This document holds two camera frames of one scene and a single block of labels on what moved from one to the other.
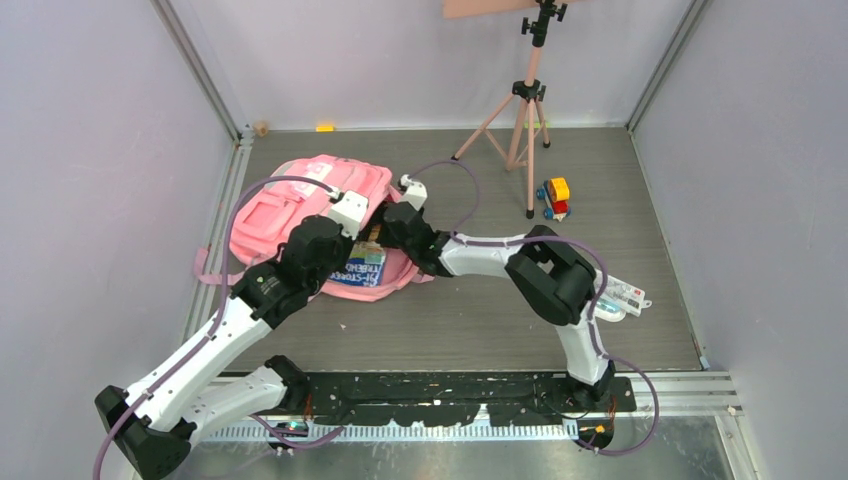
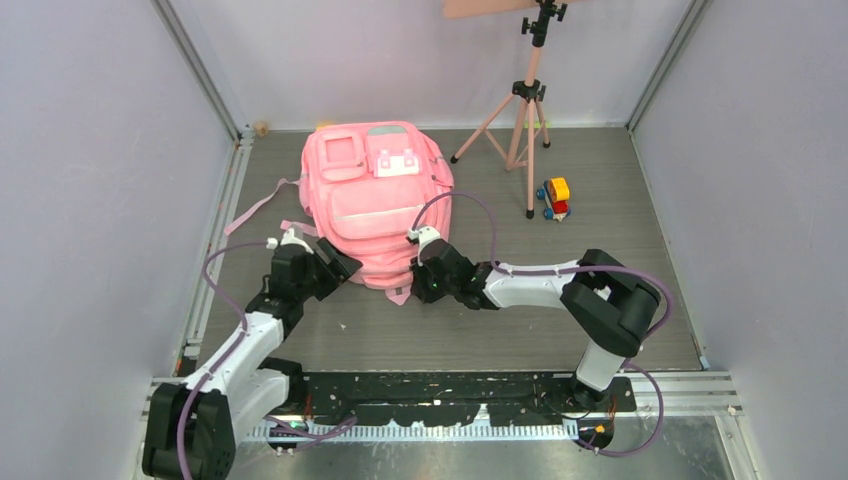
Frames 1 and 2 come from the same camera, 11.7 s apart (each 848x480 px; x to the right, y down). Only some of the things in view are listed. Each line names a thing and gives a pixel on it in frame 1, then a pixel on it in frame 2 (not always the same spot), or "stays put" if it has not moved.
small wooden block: (261, 128) stays put
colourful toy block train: (556, 192) stays put
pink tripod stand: (511, 126) stays put
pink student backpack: (264, 213) → (364, 186)
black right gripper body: (386, 235) → (430, 289)
